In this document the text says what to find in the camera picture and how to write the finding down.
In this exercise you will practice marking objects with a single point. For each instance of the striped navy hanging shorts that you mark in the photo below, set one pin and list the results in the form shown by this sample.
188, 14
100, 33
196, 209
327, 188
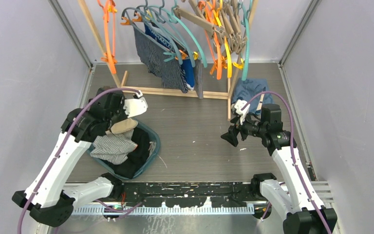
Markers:
159, 62

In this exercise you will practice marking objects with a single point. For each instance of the orange plastic clip hanger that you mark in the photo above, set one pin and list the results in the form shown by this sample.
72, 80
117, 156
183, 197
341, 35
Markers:
109, 20

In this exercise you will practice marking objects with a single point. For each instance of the yellow hanging hanger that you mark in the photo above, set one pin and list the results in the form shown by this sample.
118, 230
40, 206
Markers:
227, 55

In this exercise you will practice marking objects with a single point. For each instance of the right teal hanger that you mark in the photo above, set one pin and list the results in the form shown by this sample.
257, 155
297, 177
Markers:
245, 22

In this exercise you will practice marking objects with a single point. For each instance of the orange hanging hanger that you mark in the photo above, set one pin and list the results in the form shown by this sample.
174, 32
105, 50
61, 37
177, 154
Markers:
217, 48

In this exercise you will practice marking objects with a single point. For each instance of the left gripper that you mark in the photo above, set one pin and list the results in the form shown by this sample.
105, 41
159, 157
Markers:
124, 115

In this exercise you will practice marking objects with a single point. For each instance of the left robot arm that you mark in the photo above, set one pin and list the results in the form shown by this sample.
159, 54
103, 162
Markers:
46, 200

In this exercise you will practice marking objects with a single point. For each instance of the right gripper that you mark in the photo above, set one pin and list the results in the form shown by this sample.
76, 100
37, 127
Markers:
231, 136

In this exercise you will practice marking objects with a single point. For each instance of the white slotted cable duct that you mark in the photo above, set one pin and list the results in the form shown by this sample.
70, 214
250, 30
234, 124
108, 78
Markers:
94, 209

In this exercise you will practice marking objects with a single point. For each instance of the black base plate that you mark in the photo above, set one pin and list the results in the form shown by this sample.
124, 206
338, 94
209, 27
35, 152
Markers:
186, 194

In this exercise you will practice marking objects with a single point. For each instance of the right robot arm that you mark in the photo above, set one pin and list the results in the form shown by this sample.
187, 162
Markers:
300, 208

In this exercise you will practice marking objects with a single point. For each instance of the wooden hanger rack frame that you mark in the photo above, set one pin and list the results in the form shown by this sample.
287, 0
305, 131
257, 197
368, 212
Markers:
212, 88

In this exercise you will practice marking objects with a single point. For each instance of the beige underwear with navy trim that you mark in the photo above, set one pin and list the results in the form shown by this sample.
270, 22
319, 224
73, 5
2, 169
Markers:
123, 126

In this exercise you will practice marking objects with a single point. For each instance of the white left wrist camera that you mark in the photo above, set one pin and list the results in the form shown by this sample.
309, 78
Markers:
135, 106

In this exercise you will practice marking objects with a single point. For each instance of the grey striped garment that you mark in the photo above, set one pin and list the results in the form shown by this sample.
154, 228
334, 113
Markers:
114, 148

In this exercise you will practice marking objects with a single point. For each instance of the blue patterned cloth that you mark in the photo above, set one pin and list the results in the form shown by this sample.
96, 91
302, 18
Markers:
246, 89

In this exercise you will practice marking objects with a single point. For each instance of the black garment in basket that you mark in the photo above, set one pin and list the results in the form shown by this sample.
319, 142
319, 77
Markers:
139, 159

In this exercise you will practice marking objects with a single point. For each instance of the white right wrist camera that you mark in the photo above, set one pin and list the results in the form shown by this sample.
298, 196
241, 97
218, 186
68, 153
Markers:
240, 109

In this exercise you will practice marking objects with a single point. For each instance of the teal laundry basket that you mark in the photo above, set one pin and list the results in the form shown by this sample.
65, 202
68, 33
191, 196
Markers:
153, 134

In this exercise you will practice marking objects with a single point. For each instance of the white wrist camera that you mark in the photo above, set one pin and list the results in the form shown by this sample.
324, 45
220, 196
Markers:
240, 109
135, 106

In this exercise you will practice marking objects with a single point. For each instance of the beige wooden hangers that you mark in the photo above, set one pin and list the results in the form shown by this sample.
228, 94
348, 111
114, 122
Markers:
198, 17

